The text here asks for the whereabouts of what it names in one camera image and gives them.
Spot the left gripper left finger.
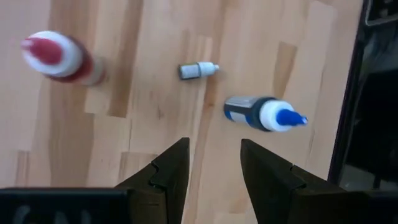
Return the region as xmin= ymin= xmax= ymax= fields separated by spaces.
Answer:
xmin=0 ymin=137 xmax=190 ymax=224

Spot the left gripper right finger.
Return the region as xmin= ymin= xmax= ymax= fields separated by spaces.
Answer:
xmin=241 ymin=139 xmax=398 ymax=224

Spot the large blue food coloring bottle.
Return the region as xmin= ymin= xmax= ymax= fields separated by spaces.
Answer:
xmin=223 ymin=95 xmax=309 ymax=133

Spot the small food coloring bottle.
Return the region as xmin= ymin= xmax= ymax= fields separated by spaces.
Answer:
xmin=177 ymin=61 xmax=220 ymax=81

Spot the large red food coloring bottle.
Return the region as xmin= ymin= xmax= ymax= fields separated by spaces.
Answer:
xmin=20 ymin=30 xmax=106 ymax=87

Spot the black table frame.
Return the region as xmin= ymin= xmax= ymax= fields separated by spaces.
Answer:
xmin=328 ymin=0 xmax=398 ymax=190

